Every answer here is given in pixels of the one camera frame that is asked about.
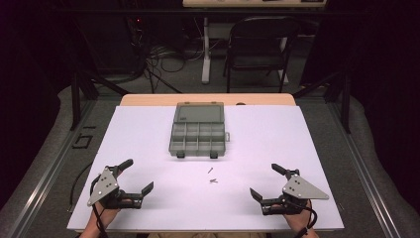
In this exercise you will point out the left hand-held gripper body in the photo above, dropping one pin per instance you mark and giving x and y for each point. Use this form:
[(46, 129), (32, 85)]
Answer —
[(105, 185)]

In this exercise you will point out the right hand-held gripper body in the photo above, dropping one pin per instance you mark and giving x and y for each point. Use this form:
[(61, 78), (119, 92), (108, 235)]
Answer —
[(300, 190)]

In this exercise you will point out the grey transparent compartment box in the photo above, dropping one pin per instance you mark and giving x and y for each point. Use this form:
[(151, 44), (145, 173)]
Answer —
[(198, 132)]

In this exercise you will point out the person's right hand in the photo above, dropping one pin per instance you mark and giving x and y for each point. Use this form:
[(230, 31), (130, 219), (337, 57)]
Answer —
[(295, 218)]

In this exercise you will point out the person's left hand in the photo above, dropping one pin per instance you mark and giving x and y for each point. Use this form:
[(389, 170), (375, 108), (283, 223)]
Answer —
[(110, 214)]

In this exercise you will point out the light wooden table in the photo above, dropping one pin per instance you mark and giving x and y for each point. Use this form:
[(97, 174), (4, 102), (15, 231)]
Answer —
[(148, 99)]

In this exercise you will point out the black folding chair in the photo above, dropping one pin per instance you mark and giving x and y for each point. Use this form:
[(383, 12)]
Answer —
[(261, 39)]

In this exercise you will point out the wooden desk with white legs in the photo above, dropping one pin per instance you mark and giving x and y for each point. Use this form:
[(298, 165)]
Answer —
[(251, 3)]

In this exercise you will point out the aluminium floor rail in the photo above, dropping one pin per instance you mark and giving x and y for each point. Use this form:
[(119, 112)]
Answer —
[(49, 175), (363, 178)]

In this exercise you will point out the black metal frame stand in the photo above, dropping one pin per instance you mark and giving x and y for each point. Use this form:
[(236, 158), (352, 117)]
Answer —
[(76, 99), (345, 99)]

